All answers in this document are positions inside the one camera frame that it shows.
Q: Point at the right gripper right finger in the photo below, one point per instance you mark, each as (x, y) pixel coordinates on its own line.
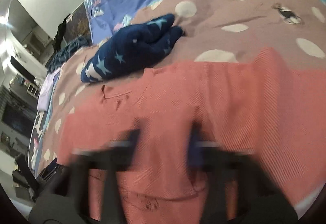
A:
(258, 199)

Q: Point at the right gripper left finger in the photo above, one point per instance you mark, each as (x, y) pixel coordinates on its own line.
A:
(65, 198)

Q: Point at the salmon pink knit garment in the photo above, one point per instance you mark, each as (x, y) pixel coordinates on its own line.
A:
(262, 108)

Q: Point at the lavender folded garment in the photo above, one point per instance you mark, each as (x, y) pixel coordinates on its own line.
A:
(46, 91)

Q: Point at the black garment on headboard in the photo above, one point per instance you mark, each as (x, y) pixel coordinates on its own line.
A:
(59, 37)

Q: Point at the dark teal crumpled blanket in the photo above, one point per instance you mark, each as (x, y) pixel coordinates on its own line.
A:
(63, 55)

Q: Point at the navy star pattern garment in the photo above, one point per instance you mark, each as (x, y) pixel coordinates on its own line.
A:
(133, 48)

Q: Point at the dark patterned headboard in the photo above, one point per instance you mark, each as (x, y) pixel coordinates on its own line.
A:
(77, 25)

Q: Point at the mauve polka dot blanket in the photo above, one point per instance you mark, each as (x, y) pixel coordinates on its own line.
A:
(215, 31)

